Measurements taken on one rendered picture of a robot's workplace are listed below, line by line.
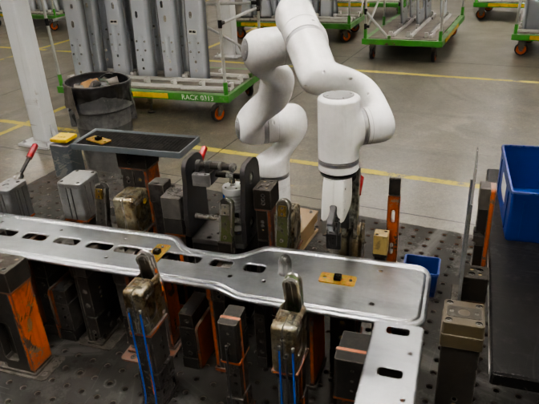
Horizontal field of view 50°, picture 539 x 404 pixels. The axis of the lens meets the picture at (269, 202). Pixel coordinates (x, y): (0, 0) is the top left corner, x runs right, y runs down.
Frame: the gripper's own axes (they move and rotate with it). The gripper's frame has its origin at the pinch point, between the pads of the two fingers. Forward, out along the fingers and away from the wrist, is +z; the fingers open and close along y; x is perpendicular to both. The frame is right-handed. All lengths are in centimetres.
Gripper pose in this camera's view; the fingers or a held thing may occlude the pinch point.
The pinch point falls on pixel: (338, 233)
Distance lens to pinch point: 127.1
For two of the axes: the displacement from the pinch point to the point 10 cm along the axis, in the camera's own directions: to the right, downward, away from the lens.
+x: 9.5, 1.0, -3.0
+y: -3.1, 4.5, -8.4
